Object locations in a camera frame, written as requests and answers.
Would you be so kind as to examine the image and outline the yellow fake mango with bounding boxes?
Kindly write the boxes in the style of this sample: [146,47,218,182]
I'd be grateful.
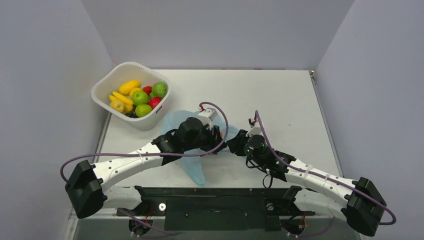
[118,80,141,96]

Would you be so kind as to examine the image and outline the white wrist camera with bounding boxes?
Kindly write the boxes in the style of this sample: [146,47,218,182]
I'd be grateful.
[196,108,218,130]
[246,118,262,137]

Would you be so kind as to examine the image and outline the yellow fake banana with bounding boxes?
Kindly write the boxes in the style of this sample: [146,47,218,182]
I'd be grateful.
[109,91,134,106]

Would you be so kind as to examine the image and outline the yellow fake lemon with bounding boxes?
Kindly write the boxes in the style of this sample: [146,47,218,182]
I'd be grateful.
[128,87,142,98]

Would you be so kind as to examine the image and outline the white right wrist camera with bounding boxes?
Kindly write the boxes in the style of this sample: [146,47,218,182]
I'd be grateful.
[246,118,262,137]

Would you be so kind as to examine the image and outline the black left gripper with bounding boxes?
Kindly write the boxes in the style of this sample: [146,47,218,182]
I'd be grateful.
[183,122,226,154]

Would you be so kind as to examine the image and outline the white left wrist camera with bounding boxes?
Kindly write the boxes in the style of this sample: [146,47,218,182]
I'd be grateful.
[196,108,218,130]

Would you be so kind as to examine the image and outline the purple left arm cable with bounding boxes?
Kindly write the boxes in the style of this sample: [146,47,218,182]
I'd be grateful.
[59,101,230,238]

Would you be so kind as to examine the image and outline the white plastic basket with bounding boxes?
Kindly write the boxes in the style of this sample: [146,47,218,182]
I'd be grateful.
[91,61,172,131]

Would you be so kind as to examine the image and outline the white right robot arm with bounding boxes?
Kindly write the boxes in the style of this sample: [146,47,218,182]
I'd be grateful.
[226,130,388,237]

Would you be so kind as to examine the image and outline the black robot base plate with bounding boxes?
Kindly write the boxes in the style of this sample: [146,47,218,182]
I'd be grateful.
[116,186,303,232]

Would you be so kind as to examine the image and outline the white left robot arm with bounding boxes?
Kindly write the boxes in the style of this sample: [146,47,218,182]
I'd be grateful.
[65,117,229,219]

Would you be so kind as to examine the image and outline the light blue plastic bag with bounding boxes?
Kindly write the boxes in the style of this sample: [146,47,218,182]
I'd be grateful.
[160,110,239,186]

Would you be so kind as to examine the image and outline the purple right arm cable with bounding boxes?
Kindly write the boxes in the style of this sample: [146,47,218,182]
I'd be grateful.
[253,110,397,238]

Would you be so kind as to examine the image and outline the light green fake apple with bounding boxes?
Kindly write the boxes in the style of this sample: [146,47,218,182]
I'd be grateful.
[134,104,153,118]

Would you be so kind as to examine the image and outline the yellow fake pear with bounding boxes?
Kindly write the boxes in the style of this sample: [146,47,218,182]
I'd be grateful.
[109,99,126,113]

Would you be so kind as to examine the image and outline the red fake apple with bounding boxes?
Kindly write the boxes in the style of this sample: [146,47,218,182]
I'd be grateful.
[148,97,162,109]

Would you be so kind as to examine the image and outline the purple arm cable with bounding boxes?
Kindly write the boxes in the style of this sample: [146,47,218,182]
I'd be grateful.
[59,101,230,238]
[253,110,397,238]

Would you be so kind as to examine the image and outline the red fake strawberry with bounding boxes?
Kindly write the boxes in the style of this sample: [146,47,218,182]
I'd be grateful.
[142,86,152,95]

